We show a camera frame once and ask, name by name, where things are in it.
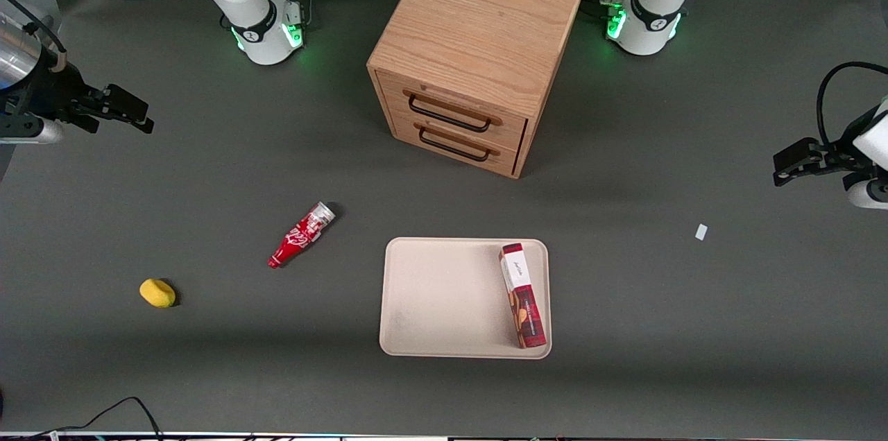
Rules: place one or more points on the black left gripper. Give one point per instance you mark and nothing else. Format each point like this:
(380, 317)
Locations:
(834, 152)

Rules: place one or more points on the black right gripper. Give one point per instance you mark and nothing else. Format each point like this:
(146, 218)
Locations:
(43, 93)

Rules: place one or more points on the red coke bottle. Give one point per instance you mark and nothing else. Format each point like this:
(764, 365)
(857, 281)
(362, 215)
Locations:
(300, 236)

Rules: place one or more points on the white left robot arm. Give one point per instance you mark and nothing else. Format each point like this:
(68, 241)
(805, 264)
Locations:
(655, 4)

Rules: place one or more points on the beige plastic tray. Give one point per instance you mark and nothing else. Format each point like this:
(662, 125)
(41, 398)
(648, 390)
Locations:
(444, 299)

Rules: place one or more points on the small white paper piece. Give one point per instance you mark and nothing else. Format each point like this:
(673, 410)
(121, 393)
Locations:
(701, 231)

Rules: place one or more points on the yellow lemon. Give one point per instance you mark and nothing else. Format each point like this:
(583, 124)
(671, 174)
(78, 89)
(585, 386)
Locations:
(157, 293)

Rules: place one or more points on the red plaid cookie box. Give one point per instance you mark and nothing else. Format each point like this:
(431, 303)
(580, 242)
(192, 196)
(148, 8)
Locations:
(524, 295)

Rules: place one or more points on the wooden drawer cabinet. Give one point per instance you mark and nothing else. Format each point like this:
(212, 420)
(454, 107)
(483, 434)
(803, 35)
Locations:
(479, 25)

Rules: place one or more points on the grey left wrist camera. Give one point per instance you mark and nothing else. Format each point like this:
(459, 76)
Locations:
(871, 193)

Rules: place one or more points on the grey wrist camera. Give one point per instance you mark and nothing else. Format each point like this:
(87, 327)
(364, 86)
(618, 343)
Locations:
(871, 193)
(31, 131)

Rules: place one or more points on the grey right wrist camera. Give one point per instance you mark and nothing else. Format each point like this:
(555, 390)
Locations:
(31, 131)

